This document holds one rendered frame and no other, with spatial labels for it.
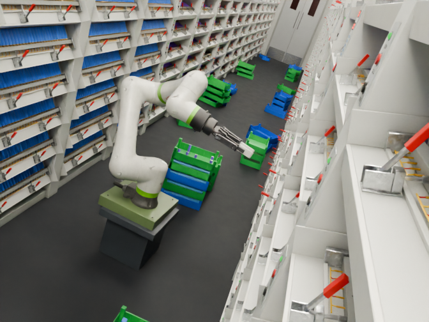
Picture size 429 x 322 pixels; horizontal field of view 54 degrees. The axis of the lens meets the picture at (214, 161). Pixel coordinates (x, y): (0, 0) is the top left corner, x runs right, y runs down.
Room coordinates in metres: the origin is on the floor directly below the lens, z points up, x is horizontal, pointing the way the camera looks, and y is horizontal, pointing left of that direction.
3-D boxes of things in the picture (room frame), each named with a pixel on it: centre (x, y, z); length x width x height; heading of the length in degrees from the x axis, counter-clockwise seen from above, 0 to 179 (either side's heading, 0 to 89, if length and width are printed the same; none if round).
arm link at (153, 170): (1.92, 0.29, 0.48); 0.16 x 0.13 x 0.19; 117
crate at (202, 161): (2.68, 0.14, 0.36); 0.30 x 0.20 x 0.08; 92
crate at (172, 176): (2.68, 0.14, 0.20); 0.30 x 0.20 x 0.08; 92
